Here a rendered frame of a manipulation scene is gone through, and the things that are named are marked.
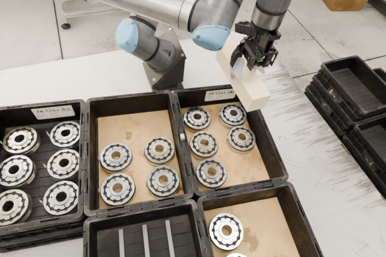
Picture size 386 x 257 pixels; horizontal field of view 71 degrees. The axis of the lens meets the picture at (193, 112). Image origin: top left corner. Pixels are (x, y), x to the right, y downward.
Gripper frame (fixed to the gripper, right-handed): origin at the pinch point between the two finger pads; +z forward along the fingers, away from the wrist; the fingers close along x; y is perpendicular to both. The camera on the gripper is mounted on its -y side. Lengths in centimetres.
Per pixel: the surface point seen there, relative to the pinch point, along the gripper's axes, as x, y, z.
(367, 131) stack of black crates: 103, 11, 71
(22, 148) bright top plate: -70, -7, 23
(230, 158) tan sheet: -5.8, 16.3, 25.8
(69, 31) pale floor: -59, -177, 110
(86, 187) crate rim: -52, 15, 16
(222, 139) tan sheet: -5.3, 8.4, 25.9
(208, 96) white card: -4.7, -7.9, 20.3
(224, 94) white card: 1.8, -6.9, 20.3
